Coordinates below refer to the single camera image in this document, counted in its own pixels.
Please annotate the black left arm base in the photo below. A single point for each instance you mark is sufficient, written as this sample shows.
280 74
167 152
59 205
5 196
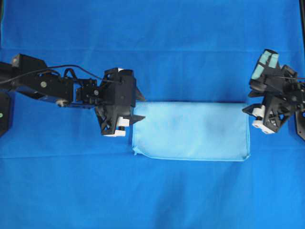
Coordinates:
5 112

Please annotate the dark blue table cloth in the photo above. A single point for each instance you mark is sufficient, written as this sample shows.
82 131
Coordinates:
58 172

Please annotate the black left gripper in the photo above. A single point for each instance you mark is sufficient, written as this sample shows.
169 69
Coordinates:
118 94

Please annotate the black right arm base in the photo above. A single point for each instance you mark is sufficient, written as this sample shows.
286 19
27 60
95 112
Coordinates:
300 124

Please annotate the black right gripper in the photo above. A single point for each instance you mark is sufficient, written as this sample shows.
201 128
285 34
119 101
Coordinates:
279 103

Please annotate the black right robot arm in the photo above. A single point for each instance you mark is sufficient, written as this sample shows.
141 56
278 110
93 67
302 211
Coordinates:
283 97

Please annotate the light blue towel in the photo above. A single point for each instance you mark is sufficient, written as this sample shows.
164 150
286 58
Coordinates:
192 131

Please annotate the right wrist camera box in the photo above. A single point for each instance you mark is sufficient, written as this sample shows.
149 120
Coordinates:
264 64

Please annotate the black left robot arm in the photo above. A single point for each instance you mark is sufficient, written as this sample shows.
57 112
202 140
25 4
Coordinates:
32 77

